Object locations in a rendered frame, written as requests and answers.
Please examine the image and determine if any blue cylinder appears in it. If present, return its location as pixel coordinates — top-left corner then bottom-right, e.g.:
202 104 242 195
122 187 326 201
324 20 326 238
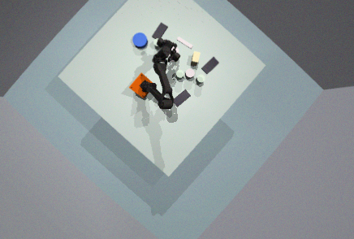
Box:
133 33 147 49

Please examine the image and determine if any dark grey flat rectangular pad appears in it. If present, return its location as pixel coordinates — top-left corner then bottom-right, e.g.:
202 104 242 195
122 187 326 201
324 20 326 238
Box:
174 90 191 106
202 57 220 74
152 23 168 39

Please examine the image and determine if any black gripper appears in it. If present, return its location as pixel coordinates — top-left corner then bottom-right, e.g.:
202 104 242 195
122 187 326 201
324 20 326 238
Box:
157 37 180 62

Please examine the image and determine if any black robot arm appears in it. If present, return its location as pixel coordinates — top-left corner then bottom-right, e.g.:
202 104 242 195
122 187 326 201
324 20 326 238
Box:
140 39 174 109

